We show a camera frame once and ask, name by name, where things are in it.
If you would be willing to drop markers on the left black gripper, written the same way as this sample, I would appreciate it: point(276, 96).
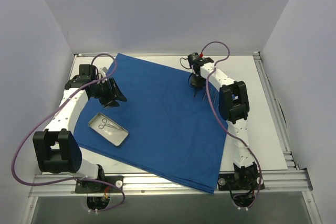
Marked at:
point(110, 92)

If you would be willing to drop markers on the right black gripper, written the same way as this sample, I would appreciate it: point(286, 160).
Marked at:
point(197, 84)

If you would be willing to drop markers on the steel ring-handled forceps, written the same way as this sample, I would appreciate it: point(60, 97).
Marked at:
point(105, 123)

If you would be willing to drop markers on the steel instrument tray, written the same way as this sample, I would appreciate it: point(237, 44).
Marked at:
point(115, 137)

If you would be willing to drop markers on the blue surgical wrap cloth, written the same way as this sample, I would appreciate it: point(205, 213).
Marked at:
point(171, 134)

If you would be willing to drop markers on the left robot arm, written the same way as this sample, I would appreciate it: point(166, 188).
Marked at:
point(56, 148)

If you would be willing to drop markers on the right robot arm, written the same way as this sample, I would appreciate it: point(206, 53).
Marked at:
point(233, 107)

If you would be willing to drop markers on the aluminium back rail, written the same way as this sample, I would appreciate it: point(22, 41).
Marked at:
point(161, 54)

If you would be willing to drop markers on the aluminium rail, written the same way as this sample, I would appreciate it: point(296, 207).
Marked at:
point(161, 54)
point(277, 114)
point(149, 184)

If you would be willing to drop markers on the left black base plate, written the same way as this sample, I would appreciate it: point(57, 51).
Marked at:
point(115, 184)

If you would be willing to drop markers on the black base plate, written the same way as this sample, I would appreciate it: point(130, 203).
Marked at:
point(233, 181)
point(115, 184)

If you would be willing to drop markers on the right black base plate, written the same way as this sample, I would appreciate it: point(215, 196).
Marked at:
point(233, 181)

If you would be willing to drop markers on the aluminium right rail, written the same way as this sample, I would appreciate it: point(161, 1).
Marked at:
point(277, 114)

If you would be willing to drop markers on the aluminium front rail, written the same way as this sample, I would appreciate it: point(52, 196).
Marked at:
point(149, 184)

